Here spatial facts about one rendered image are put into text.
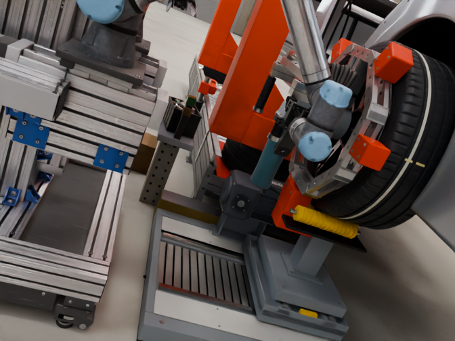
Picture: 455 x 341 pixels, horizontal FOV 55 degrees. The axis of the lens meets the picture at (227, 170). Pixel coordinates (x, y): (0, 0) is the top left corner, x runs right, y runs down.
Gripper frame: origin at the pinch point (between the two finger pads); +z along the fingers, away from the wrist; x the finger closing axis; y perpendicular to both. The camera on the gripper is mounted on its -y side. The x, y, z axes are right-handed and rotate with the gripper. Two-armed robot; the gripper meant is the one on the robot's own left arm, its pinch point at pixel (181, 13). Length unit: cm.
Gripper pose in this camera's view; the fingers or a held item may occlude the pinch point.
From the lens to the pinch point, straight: 234.7
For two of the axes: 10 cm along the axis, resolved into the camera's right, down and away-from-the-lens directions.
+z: -1.1, 4.9, 8.6
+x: 9.8, 2.0, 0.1
